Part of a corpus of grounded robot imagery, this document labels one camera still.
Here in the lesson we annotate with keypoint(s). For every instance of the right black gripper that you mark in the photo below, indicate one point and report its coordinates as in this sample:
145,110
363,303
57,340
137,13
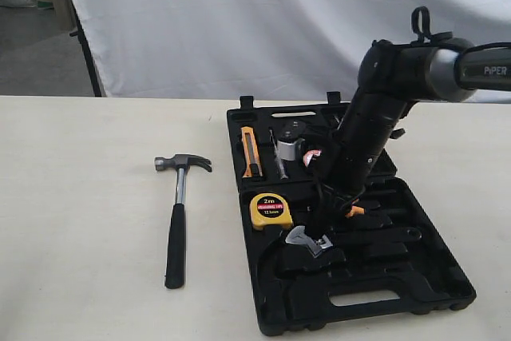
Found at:
340,173

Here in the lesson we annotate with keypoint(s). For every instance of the orange handled pliers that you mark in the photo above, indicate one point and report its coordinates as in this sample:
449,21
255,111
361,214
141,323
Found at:
362,207

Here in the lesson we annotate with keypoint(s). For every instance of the black electrical tape roll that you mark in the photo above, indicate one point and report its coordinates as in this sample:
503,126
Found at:
311,155

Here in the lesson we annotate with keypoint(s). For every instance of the adjustable wrench black handle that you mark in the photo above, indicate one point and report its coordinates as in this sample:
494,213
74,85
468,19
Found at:
298,237

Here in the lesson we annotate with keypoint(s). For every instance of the black plastic tool case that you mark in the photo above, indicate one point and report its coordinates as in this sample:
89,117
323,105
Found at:
386,259

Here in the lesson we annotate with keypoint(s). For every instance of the claw hammer black handle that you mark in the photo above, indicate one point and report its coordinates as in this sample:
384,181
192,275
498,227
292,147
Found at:
177,239

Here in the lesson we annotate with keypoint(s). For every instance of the right black Piper robot arm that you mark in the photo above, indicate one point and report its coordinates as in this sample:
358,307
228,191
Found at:
391,80

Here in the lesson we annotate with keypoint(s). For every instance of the yellow tape measure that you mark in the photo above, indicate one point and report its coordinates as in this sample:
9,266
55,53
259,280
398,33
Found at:
269,209

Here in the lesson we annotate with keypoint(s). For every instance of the clear tester screwdriver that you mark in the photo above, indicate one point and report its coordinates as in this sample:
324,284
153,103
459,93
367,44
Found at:
278,160

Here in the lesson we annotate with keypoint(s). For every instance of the orange utility knife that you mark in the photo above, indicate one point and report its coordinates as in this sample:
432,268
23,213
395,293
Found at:
251,153

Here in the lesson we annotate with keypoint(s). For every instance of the white backdrop cloth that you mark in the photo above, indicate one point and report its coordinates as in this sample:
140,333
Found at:
272,49

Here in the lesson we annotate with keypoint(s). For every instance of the black backdrop stand pole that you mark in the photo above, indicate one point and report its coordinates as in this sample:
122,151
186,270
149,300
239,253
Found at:
78,32

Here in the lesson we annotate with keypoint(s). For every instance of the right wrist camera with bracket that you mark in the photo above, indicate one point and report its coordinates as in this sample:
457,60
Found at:
289,140

